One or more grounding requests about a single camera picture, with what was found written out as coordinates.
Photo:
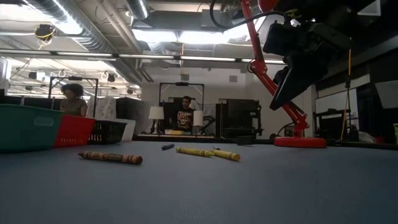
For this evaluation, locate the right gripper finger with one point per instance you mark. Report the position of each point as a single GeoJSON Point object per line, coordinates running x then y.
{"type": "Point", "coordinates": [298, 81]}

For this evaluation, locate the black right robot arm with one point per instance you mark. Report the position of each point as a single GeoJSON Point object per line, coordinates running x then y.
{"type": "Point", "coordinates": [342, 9]}

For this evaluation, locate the white board panel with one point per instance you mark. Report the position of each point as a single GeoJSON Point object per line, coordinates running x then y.
{"type": "Point", "coordinates": [332, 101]}

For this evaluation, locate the black desk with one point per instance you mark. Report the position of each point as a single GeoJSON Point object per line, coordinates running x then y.
{"type": "Point", "coordinates": [329, 124]}

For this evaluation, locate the black tripod stand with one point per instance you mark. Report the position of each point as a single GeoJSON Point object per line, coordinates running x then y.
{"type": "Point", "coordinates": [347, 102]}

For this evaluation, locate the black shelf unit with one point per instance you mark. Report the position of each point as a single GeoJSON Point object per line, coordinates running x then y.
{"type": "Point", "coordinates": [245, 112]}

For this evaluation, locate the red desk lamp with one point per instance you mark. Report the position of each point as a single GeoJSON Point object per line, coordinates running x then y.
{"type": "Point", "coordinates": [300, 142]}

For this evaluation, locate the grey monitor panel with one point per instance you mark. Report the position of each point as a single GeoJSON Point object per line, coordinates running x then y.
{"type": "Point", "coordinates": [388, 93]}

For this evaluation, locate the white bag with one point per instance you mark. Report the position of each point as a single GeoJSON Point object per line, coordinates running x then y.
{"type": "Point", "coordinates": [367, 137]}

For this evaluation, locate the long ceiling light strip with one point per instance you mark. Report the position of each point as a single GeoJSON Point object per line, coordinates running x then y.
{"type": "Point", "coordinates": [202, 58]}
{"type": "Point", "coordinates": [84, 54]}

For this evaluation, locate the white shade table lamp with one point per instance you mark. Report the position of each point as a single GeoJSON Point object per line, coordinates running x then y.
{"type": "Point", "coordinates": [156, 112]}
{"type": "Point", "coordinates": [198, 118]}

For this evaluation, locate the green cup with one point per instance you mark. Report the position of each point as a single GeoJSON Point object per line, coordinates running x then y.
{"type": "Point", "coordinates": [395, 133]}

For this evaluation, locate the bright ceiling light panel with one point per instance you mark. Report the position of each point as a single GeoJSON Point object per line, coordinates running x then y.
{"type": "Point", "coordinates": [192, 37]}

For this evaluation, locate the person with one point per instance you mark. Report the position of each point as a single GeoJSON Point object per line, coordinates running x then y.
{"type": "Point", "coordinates": [74, 102]}
{"type": "Point", "coordinates": [186, 116]}

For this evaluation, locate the yellow flat box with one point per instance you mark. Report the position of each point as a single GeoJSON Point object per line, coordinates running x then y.
{"type": "Point", "coordinates": [173, 132]}

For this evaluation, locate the blue violet crayon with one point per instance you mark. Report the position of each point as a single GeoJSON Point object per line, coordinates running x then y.
{"type": "Point", "coordinates": [168, 146]}

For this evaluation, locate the black cabinet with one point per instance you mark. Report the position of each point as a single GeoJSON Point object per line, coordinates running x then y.
{"type": "Point", "coordinates": [133, 112]}

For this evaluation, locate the white box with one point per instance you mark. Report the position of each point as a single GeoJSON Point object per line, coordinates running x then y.
{"type": "Point", "coordinates": [130, 129]}

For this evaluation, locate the white covered equipment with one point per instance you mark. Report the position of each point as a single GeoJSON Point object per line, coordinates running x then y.
{"type": "Point", "coordinates": [107, 107]}

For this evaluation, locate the black mesh basket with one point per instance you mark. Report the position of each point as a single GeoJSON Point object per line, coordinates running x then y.
{"type": "Point", "coordinates": [107, 132]}

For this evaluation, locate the red mesh basket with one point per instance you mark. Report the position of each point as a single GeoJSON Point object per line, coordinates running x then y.
{"type": "Point", "coordinates": [74, 132]}

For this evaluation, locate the teal plastic basket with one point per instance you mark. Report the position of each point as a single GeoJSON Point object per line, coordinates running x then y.
{"type": "Point", "coordinates": [21, 130]}

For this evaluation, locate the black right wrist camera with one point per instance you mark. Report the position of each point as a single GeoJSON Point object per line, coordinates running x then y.
{"type": "Point", "coordinates": [280, 39]}

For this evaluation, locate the black metal frame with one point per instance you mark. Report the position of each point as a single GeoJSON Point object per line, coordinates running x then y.
{"type": "Point", "coordinates": [93, 93]}
{"type": "Point", "coordinates": [182, 83]}

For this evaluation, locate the black aluminium table frame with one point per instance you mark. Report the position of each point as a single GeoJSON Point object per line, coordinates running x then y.
{"type": "Point", "coordinates": [186, 138]}

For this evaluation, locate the silver ceiling duct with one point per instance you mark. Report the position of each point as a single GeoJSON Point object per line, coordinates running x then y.
{"type": "Point", "coordinates": [87, 31]}

